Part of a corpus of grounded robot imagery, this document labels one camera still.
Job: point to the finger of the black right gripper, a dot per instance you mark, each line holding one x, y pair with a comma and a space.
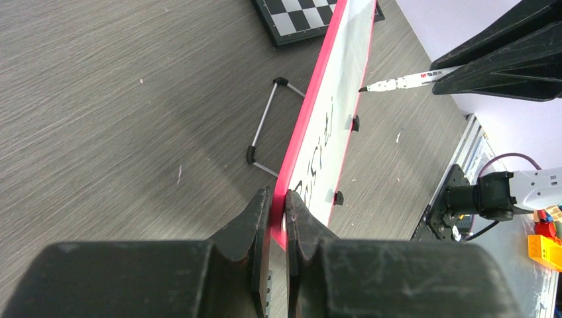
521, 20
527, 69

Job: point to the black and white checkerboard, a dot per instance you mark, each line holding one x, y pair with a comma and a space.
290, 21

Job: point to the grey studded base plate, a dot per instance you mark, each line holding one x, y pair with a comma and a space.
268, 294

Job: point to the red toy brick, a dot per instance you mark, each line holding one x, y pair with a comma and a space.
544, 224

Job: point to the white board with pink frame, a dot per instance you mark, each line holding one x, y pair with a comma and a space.
315, 155

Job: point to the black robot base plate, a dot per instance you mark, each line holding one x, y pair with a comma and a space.
437, 223

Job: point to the white marker pen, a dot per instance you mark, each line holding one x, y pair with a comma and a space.
409, 81

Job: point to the yellow toy brick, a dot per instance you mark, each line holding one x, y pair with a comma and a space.
545, 251

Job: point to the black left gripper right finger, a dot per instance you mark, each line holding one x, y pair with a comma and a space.
333, 277

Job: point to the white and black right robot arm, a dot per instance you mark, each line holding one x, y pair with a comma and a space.
501, 195

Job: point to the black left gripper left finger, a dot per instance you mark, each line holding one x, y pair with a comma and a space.
224, 275

